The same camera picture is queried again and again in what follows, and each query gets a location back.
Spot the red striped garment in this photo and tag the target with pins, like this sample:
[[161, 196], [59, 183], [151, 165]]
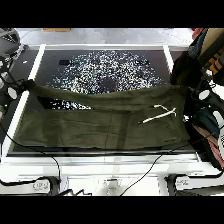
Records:
[[209, 144]]

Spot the olive green pants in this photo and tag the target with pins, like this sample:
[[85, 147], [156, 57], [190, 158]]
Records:
[[83, 128]]

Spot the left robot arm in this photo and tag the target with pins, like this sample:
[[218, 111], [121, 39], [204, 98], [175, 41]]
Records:
[[12, 93]]

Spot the heap of clothes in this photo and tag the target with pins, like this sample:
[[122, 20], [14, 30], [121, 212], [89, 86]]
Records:
[[197, 43]]

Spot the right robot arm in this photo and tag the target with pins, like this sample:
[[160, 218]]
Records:
[[204, 95]]

